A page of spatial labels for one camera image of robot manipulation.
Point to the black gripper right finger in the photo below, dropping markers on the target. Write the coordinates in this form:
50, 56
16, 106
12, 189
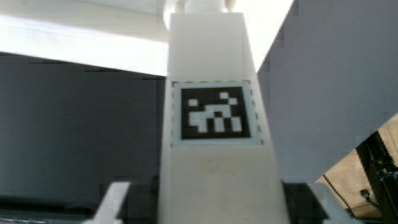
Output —
336, 213

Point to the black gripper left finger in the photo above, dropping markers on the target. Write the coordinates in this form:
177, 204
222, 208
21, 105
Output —
105, 216

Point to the white desk leg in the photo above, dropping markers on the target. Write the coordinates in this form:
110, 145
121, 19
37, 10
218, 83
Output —
220, 188

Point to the white desk tabletop tray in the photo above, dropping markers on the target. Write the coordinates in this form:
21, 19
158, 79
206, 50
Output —
110, 32

